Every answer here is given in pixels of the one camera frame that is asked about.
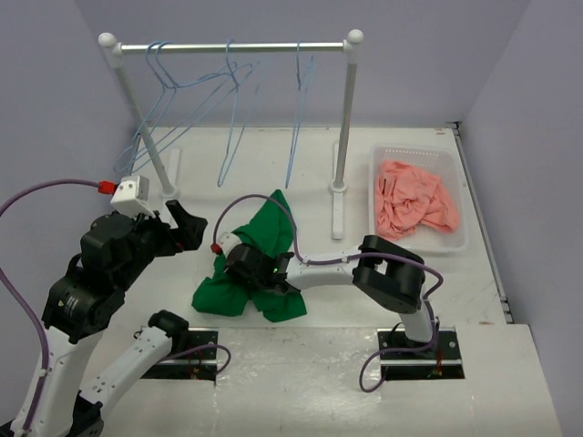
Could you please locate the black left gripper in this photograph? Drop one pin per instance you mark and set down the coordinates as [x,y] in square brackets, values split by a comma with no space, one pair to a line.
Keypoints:
[189,234]

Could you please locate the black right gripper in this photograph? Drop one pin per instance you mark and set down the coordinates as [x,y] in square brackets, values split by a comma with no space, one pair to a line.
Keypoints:
[240,275]

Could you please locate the green t shirt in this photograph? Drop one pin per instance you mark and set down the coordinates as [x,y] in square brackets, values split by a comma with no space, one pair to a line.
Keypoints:
[271,231]

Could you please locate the blue wire hanger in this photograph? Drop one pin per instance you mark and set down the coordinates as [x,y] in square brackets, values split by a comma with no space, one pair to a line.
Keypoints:
[237,118]
[303,79]
[225,82]

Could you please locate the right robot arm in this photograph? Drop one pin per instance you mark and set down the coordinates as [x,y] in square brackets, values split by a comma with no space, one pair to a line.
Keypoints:
[389,275]

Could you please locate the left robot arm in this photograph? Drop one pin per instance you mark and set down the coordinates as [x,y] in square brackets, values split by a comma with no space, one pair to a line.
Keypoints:
[114,252]

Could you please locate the white clothes rack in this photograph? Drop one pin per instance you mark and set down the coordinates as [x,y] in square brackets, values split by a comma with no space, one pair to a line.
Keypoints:
[114,52]

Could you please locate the pink cloth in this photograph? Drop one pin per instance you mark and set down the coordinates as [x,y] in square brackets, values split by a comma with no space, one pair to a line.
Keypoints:
[406,197]

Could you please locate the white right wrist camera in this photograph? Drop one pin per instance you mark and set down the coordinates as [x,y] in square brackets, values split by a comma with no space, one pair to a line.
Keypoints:
[225,243]

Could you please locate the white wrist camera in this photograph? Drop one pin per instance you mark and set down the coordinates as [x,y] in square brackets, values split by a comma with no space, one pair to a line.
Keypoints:
[131,197]
[225,243]

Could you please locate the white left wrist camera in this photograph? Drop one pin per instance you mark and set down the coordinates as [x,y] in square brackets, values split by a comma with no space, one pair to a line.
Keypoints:
[131,197]

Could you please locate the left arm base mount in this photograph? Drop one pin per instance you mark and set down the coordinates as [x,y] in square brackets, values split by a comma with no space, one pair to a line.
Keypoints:
[197,366]

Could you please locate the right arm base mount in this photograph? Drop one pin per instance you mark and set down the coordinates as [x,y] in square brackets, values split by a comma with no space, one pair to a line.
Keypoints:
[443,362]

